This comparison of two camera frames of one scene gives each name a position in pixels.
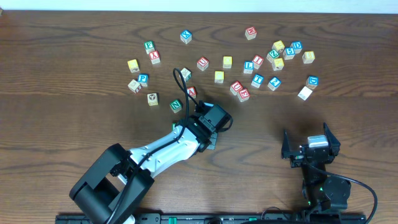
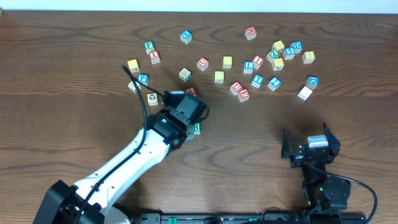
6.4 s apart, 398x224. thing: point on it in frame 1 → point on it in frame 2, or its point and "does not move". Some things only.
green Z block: (272, 55) does not move
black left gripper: (213, 142) → (189, 134)
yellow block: (227, 61) does not move
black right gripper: (310, 152) does not move
